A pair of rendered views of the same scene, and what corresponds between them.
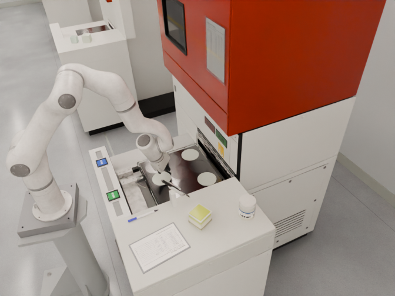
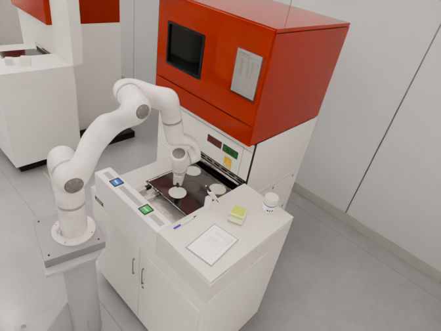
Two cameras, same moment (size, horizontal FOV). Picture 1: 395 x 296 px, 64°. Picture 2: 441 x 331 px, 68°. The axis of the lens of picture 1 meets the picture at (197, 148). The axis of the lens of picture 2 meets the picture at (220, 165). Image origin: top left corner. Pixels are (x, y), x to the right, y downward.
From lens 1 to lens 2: 72 cm
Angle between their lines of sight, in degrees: 24
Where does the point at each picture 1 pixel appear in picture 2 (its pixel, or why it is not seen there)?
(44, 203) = (75, 225)
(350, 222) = (297, 224)
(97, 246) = not seen: hidden behind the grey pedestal
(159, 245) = (212, 243)
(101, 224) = not seen: hidden behind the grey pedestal
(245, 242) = (277, 229)
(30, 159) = (86, 173)
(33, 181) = (73, 199)
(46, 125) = (107, 137)
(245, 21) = (278, 52)
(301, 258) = not seen: hidden behind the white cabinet
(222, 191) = (241, 196)
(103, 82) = (166, 96)
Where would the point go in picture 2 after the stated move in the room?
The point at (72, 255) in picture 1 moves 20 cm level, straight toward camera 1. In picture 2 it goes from (85, 284) to (114, 306)
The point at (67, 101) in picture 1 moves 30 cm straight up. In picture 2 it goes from (144, 111) to (146, 28)
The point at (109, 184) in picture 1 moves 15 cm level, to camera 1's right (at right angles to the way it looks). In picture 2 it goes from (136, 201) to (165, 196)
